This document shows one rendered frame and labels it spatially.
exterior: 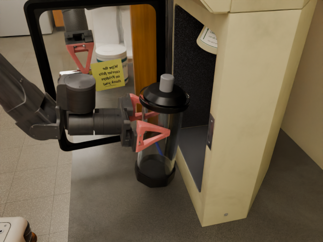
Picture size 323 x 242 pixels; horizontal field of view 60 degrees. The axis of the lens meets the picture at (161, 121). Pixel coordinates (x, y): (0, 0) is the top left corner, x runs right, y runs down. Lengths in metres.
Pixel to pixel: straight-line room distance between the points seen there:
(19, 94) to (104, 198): 0.34
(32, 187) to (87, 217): 1.53
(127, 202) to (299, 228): 0.41
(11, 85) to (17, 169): 1.89
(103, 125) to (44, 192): 1.62
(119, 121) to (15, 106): 0.19
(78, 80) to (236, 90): 0.29
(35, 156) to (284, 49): 2.22
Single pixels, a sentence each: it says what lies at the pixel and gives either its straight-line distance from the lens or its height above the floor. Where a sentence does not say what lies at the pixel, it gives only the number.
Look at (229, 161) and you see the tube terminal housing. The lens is 0.56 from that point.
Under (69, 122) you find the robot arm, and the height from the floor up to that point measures 1.19.
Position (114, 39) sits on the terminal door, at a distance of 0.69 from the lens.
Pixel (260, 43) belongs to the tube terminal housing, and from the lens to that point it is 0.45.
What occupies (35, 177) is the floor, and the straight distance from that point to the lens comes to 2.30.
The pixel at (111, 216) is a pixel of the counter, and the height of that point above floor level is 0.94.
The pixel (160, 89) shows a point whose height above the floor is 1.23.
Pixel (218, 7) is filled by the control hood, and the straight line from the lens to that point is 0.41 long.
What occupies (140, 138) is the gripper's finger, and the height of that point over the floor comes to 1.16.
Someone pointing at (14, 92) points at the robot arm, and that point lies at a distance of 0.56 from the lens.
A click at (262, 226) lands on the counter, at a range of 0.73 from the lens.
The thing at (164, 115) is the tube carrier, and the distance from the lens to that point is 0.56.
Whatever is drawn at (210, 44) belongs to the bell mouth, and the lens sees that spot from 0.54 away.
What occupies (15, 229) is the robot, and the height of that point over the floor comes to 0.28.
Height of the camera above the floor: 1.50
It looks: 34 degrees down
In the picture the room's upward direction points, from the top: straight up
